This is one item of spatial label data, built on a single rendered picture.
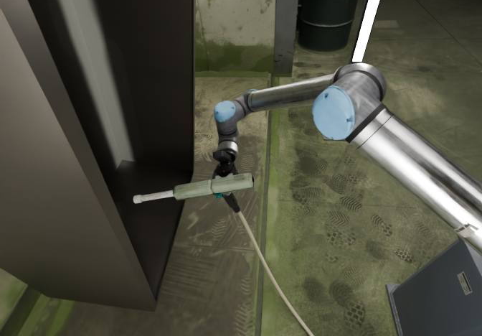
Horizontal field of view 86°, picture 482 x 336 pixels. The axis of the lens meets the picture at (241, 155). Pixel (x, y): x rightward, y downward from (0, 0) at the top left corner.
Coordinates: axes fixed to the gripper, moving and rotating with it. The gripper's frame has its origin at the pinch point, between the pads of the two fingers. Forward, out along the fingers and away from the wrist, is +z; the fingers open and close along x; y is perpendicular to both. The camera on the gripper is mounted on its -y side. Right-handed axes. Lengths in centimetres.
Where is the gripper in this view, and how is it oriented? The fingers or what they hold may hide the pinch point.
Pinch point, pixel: (223, 191)
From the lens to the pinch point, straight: 98.1
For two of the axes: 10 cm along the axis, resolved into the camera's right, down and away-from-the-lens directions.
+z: -0.1, 7.3, -6.8
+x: -9.6, 1.8, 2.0
